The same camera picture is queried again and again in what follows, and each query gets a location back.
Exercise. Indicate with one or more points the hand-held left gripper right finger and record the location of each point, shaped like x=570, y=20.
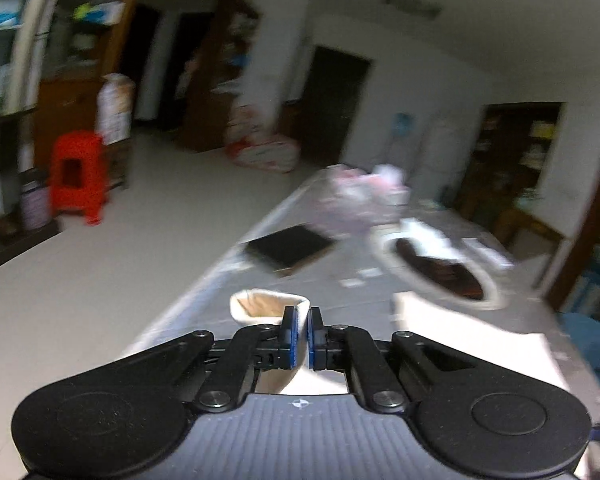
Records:
x=314, y=340

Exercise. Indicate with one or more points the pink tissue box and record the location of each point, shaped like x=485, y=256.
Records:
x=387, y=180

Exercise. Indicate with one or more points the wooden shelf cabinet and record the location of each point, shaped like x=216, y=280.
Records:
x=205, y=110
x=500, y=160

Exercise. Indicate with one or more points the round black induction cooktop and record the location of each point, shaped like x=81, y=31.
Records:
x=445, y=272

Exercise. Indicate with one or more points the wooden side table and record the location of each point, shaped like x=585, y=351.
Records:
x=530, y=220

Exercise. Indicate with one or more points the tall wooden display cabinet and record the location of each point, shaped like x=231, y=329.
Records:
x=70, y=85

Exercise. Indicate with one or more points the cream fleece sweater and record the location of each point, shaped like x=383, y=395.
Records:
x=260, y=310

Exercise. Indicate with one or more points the white refrigerator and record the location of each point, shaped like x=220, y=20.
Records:
x=432, y=155

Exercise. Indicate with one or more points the white crumpled cloth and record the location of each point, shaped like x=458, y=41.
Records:
x=427, y=237

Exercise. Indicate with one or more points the blue cabinet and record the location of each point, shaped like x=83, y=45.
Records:
x=595, y=285

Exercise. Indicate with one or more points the white remote control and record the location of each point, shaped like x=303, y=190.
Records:
x=485, y=252

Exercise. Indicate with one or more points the blue sofa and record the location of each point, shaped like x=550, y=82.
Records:
x=595, y=340

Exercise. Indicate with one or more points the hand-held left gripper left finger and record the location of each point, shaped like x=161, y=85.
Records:
x=292, y=340

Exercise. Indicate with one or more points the red plastic stool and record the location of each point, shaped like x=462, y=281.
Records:
x=80, y=147

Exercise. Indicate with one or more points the dark smartphone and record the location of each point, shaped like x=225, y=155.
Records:
x=290, y=247

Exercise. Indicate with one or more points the dark wooden door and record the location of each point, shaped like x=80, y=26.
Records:
x=335, y=105

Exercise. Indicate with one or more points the printed paper bag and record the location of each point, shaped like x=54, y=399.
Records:
x=115, y=110

